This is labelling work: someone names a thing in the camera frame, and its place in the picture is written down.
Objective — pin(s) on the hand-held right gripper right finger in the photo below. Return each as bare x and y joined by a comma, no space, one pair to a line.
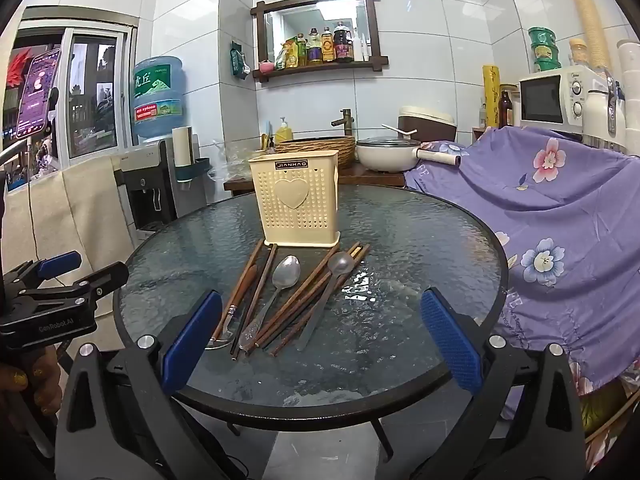
452,345

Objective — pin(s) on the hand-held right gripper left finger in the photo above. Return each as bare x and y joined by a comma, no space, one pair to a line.
192,345

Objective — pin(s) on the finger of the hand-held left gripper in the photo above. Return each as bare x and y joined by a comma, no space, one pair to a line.
100,280
60,263

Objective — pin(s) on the black chopstick gold band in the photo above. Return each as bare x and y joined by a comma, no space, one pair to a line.
252,305

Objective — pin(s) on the pile of wooden chopsticks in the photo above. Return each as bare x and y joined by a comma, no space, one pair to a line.
285,322

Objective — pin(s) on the cream plastic utensil holder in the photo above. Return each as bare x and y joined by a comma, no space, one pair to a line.
300,210

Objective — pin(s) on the person's left hand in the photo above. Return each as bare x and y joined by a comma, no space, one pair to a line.
17,380

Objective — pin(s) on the beige cloth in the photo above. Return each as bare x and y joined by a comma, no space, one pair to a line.
75,210

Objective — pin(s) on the round glass table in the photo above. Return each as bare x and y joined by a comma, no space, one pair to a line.
400,260

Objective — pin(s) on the water dispenser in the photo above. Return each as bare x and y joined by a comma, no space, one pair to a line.
145,190

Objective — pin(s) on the purple floral cloth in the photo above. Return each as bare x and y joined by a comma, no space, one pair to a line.
550,210

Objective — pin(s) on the white framed window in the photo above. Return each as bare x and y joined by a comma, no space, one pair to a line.
92,95

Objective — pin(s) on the smartphone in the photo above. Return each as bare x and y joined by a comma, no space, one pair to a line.
37,90

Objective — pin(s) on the clear plastic bag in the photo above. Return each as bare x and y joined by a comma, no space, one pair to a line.
232,162

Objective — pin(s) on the blue water jug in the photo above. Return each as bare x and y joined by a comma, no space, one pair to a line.
157,85

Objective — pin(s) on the brown and white rice cooker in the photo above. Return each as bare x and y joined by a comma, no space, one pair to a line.
430,127

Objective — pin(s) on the wicker basket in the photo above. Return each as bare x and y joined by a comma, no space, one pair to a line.
310,147

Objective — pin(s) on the yellow soap dispenser bottle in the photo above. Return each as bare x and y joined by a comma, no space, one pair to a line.
283,132

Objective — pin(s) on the brown glass bottle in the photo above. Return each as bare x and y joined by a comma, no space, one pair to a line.
506,110

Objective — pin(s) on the bronze faucet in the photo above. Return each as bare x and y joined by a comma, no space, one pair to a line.
346,120

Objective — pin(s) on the yellow roll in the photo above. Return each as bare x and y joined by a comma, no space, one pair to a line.
491,95

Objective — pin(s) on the green hanging packet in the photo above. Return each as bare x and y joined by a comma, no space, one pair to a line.
239,62

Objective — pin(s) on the white microwave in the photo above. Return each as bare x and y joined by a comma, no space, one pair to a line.
545,100

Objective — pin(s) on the pink bowl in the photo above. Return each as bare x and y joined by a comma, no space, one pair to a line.
266,66

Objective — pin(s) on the white kettle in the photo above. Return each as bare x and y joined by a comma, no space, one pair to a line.
597,115

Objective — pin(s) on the yellow packet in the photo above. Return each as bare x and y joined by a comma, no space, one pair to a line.
287,55

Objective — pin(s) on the green instant noodle cup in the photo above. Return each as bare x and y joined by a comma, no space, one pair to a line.
546,65
545,51
542,36

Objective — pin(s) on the yellow oil bottle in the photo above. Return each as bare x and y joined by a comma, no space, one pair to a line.
301,52

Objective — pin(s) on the white squeeze bottle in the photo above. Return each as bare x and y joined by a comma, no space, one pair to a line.
366,50
357,47

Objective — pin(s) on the amber sauce bottle purple label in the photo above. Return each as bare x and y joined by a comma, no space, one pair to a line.
314,50

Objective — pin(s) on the stack of white cups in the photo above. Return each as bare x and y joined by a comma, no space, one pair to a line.
629,85

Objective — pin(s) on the dark soy sauce bottle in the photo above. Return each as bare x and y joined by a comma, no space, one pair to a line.
343,45

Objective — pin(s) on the amber sauce bottle yellow label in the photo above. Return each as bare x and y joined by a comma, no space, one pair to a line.
327,49

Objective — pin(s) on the wooden framed mirror shelf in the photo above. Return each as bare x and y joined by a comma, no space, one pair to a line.
371,30

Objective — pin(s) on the tall stack of paper cups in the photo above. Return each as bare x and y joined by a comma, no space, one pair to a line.
587,20

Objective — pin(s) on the black phone mount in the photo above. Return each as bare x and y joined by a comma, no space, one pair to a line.
54,102

